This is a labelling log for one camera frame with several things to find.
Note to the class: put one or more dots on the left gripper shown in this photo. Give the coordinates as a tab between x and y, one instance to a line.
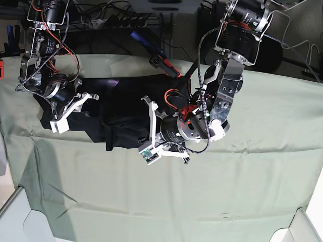
156	139

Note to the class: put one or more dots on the black round stand base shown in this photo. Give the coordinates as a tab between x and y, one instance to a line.
269	57

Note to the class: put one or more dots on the blue handled clamp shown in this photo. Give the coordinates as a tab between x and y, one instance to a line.
158	58
11	46

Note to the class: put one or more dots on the dark navy T-shirt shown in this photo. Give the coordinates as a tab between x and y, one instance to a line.
120	117

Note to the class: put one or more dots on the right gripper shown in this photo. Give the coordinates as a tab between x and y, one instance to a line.
77	103

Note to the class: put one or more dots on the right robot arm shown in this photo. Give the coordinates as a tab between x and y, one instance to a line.
38	73

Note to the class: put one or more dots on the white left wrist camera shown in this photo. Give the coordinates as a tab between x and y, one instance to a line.
149	153

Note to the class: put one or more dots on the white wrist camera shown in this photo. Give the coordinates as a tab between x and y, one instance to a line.
149	153
59	126

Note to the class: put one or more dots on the blue handled left clamp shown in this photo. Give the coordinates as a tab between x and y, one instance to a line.
11	46

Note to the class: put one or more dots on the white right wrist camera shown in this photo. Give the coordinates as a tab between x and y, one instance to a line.
59	126

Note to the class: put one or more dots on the black power strip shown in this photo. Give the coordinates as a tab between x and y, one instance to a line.
130	22

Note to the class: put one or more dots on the blue handled centre clamp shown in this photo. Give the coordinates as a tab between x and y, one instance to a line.
158	58

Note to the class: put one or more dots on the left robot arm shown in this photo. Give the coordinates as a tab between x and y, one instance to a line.
205	116

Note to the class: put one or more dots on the aluminium frame post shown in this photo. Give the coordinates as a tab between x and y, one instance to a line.
166	33

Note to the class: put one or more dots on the light green table cloth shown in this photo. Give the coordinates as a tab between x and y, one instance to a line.
244	187

